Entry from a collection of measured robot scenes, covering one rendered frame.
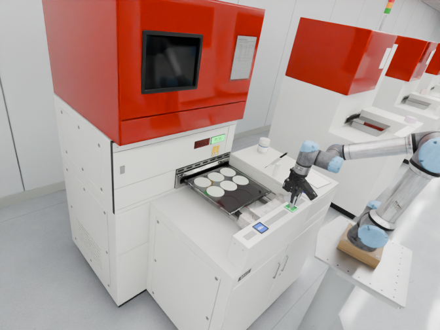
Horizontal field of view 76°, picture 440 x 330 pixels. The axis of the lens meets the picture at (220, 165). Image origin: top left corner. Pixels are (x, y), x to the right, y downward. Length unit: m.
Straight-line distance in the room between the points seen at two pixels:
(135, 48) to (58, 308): 1.68
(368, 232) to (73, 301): 1.80
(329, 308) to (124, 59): 1.66
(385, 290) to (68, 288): 1.89
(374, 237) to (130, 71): 1.20
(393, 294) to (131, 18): 1.55
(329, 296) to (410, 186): 0.83
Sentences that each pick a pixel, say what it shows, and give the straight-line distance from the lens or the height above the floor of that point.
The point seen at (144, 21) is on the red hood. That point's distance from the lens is 1.17.
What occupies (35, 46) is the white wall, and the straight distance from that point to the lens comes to 2.66.
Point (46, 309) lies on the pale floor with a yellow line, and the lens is 2.26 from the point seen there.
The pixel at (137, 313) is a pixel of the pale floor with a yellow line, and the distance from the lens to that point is 2.14.
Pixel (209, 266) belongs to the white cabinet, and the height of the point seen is 0.76.
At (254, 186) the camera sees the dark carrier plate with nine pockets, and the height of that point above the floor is 0.90.
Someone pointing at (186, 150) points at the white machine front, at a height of 1.08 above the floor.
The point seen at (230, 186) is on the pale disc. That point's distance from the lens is 1.65.
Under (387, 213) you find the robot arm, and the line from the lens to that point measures 1.38.
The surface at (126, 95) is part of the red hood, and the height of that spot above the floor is 1.44.
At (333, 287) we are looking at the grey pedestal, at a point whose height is 0.57.
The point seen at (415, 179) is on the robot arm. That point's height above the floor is 1.35.
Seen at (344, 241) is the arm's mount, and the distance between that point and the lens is 1.60.
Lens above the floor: 1.81
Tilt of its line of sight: 29 degrees down
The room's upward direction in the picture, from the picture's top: 10 degrees clockwise
